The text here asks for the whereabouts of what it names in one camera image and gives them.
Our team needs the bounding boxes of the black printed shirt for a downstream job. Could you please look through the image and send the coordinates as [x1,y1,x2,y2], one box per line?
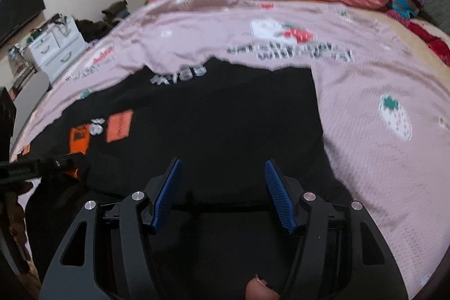
[17,56,356,300]

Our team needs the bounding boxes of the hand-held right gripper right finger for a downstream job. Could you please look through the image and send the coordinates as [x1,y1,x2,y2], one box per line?
[264,159,408,300]

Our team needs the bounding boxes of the dark clothes pile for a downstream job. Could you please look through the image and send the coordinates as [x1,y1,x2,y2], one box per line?
[75,18,114,43]

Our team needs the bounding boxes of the black television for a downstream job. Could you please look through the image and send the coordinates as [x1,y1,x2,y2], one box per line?
[0,0,46,47]

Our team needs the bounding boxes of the beige fleece blanket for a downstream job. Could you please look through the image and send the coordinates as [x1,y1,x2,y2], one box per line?
[316,3,447,76]

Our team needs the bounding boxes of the white drawer cabinet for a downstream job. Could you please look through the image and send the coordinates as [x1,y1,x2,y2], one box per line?
[26,16,88,83]

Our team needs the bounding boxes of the pink strawberry printed bed sheet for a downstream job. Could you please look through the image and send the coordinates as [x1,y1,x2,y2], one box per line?
[9,0,450,297]

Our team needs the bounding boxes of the person's left hand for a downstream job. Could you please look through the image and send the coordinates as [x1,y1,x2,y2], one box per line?
[0,181,35,246]

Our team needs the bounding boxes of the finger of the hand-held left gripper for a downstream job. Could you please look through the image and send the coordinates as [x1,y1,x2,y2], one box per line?
[0,156,88,185]

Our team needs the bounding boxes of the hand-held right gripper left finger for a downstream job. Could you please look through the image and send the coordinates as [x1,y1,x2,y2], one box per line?
[39,157,183,300]

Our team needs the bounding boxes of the striped pillow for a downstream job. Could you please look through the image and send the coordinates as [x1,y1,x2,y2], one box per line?
[390,0,432,19]

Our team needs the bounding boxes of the olive garment pile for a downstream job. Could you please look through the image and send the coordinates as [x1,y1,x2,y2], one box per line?
[101,0,129,20]

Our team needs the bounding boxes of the person's right hand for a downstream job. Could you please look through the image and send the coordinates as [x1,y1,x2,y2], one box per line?
[245,275,281,300]

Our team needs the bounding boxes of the red blanket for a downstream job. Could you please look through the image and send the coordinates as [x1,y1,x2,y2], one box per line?
[387,10,450,68]

